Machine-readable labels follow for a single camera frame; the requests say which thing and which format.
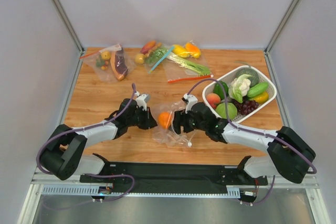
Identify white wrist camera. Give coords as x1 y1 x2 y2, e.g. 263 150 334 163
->
182 93 198 114
135 91 150 111

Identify right aluminium frame post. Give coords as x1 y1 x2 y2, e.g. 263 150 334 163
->
264 0 317 53

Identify clear red-zip bag left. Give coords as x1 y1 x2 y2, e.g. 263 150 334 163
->
80 44 135 82

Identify clear red-zip bag centre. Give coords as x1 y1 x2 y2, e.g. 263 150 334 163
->
162 41 213 83

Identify fake cabbage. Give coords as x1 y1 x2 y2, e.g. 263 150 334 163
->
228 74 252 103

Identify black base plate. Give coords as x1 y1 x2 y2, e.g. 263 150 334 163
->
78 161 268 190

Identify fake peach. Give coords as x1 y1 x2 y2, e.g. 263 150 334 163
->
206 93 221 109

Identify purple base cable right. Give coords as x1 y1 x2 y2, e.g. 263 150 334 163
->
238 175 276 207

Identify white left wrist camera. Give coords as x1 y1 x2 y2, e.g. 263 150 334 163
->
135 91 150 111

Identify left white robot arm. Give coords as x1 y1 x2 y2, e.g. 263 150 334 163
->
37 94 157 180

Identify fake orange bell pepper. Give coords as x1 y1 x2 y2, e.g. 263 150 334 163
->
185 42 202 59

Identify fake purple sweet potato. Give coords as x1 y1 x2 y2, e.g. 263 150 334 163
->
110 48 129 81

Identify dark red fake grapes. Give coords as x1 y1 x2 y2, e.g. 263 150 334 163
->
232 100 259 115

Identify fake red mango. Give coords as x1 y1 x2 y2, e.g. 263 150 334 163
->
140 40 156 55

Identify light green fake guava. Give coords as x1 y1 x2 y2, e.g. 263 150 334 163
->
215 103 238 121

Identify grey slotted cable duct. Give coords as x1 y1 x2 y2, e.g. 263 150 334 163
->
41 185 241 199

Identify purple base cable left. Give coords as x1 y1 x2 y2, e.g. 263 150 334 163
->
41 173 136 211

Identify green fake bell pepper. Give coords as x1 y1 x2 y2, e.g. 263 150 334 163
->
213 81 228 100

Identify fake yellow bell pepper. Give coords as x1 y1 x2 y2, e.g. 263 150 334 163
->
172 44 190 58

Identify fake green onion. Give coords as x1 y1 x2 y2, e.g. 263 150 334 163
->
167 53 211 76

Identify fake green leafy vegetable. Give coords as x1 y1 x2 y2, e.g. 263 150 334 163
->
145 47 168 66

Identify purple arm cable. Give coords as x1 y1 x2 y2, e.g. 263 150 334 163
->
186 78 317 174
36 83 139 175

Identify clear red-zip bag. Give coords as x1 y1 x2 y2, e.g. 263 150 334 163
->
162 41 213 83
80 44 135 82

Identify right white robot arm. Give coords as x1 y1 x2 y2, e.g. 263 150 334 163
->
172 102 317 184

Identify yellow green fake mango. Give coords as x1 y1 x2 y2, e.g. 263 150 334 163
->
249 91 269 104

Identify green fake melon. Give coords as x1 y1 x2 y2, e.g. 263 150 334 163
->
235 68 259 87

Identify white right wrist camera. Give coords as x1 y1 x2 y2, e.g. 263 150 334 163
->
182 93 198 114

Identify fake yellow apple in bag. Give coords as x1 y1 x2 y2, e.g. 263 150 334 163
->
100 51 111 60

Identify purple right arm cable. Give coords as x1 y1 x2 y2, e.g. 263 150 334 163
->
186 78 317 174

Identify aluminium frame post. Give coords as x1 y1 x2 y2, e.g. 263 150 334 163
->
36 0 86 53
264 0 317 53

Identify left aluminium frame post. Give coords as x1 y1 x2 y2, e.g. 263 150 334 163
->
36 0 86 53

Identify clear white-zip bag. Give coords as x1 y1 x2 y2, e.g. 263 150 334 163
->
152 101 195 147

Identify green fake bitter gourd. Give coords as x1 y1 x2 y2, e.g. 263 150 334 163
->
247 82 269 98

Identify clear blue-zip bag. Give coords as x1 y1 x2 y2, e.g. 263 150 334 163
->
144 42 174 74

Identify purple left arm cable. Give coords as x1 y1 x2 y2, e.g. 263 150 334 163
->
36 83 139 175

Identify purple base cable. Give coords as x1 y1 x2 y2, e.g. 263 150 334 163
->
41 173 136 211
238 175 276 207

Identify white plastic basket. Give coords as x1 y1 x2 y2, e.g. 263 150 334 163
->
202 65 277 123

